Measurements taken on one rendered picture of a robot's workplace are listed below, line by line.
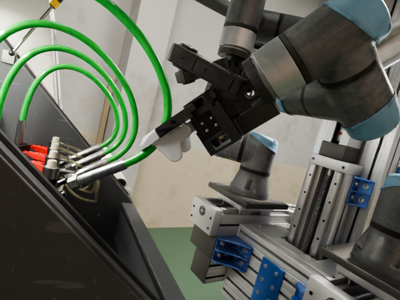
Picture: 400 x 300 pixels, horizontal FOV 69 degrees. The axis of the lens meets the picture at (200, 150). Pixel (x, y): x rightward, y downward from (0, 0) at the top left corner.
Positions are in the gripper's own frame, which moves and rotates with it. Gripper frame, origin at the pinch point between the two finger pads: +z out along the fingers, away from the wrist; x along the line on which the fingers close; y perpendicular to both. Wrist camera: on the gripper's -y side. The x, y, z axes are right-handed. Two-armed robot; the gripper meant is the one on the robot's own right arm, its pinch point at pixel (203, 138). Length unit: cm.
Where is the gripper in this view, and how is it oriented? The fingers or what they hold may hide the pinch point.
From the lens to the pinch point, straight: 66.0
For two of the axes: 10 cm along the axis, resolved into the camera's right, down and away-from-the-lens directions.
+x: -4.1, -2.2, 8.9
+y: 8.8, 1.7, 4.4
